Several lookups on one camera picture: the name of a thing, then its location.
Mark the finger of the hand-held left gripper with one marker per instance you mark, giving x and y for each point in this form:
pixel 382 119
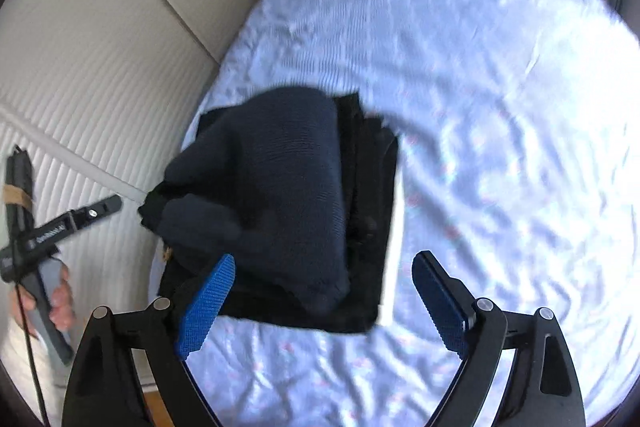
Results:
pixel 97 213

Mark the bed with blue sheet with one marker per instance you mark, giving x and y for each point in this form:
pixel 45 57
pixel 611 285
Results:
pixel 490 107

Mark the person's left hand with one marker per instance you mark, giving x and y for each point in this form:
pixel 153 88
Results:
pixel 62 304

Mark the dark navy pants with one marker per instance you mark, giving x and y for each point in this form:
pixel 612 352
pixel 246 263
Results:
pixel 280 187

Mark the black folded clothes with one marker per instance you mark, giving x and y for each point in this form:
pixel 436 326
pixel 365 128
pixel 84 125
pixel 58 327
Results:
pixel 367 217

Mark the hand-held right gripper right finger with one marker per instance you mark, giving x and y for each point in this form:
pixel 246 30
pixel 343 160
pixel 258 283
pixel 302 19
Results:
pixel 441 304

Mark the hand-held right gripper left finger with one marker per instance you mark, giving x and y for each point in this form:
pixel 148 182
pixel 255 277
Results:
pixel 207 307

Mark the white ribbed wardrobe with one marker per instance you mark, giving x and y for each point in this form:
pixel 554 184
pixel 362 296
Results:
pixel 100 57

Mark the white folded cloth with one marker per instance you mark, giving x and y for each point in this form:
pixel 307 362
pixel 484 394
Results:
pixel 392 267

